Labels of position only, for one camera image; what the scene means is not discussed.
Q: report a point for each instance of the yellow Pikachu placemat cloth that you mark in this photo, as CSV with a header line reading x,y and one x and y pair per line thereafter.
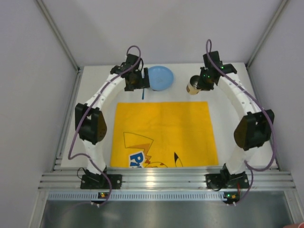
x,y
163,135

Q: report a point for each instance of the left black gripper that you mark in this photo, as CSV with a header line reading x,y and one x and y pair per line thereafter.
x,y
137,83

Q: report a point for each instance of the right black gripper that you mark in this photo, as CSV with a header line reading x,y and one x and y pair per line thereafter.
x,y
204,83

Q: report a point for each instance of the perforated grey cable tray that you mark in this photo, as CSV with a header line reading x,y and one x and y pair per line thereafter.
x,y
142,196

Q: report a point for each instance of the blue plastic plate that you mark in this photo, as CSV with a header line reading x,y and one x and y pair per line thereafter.
x,y
160,78

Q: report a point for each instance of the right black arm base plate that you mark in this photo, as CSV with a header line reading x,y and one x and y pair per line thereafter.
x,y
216,181

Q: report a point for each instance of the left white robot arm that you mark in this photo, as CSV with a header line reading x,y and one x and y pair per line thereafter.
x,y
90,125

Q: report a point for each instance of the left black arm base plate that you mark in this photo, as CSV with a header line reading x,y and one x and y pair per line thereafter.
x,y
90,182

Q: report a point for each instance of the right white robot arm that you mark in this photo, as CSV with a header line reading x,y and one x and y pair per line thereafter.
x,y
255,123

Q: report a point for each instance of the metal cup with paper sleeve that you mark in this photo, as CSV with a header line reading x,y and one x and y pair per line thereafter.
x,y
192,86

